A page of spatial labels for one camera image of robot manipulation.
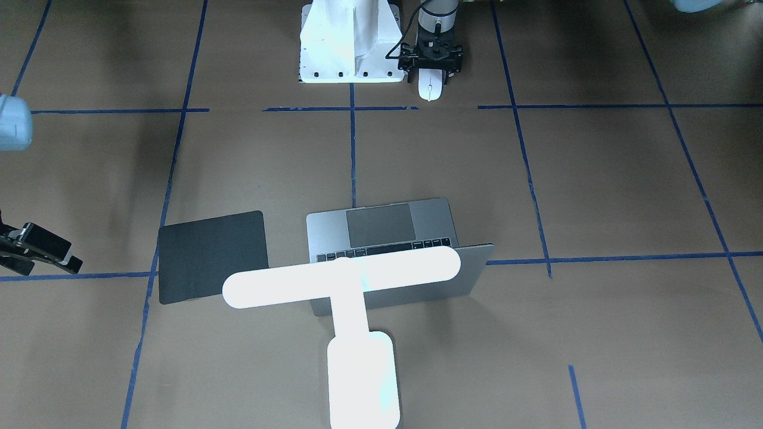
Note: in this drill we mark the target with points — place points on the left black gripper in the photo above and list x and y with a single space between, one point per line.
408 61

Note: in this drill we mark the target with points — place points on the white computer mouse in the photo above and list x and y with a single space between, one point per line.
430 83

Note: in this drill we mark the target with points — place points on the grey laptop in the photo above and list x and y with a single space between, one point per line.
368 231

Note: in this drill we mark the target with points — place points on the black mouse pad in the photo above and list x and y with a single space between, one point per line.
195 258

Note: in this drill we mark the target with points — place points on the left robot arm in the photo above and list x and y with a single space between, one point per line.
433 16

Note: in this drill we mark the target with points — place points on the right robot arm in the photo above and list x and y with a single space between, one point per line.
16 123

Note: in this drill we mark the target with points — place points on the white desk lamp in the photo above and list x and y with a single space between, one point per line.
361 371

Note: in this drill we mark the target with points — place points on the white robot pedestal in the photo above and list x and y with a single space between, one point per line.
348 41

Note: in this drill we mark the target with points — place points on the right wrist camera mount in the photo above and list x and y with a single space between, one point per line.
22 247

